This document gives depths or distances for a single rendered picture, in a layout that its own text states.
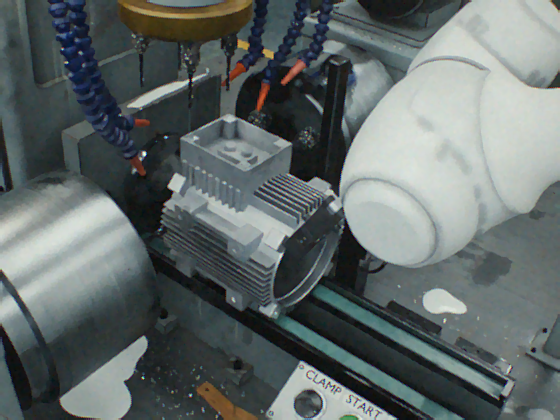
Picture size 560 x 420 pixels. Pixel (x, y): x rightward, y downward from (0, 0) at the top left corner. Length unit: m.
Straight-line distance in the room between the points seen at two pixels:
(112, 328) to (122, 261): 0.08
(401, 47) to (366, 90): 0.15
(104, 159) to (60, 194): 0.20
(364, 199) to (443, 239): 0.06
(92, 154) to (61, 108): 0.13
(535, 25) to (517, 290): 0.83
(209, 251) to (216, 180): 0.10
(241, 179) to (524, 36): 0.45
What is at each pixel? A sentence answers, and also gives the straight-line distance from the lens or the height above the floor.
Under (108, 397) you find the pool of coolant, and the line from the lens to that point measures 1.04.
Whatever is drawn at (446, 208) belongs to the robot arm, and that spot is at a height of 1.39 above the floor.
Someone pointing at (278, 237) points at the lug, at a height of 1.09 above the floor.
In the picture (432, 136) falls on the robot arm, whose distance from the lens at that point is 0.44.
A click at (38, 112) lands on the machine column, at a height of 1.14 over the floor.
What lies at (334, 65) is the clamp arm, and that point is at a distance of 0.94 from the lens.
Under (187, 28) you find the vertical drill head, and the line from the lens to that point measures 0.83.
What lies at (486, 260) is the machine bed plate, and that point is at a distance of 1.37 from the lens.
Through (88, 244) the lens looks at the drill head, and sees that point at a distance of 0.77.
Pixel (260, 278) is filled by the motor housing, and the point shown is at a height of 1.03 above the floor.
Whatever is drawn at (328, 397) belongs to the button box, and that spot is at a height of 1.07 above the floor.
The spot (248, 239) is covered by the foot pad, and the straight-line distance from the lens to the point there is 0.87.
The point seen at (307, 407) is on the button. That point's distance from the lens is 0.69.
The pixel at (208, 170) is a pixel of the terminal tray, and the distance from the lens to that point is 0.92.
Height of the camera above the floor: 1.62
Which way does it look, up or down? 36 degrees down
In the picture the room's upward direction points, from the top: 5 degrees clockwise
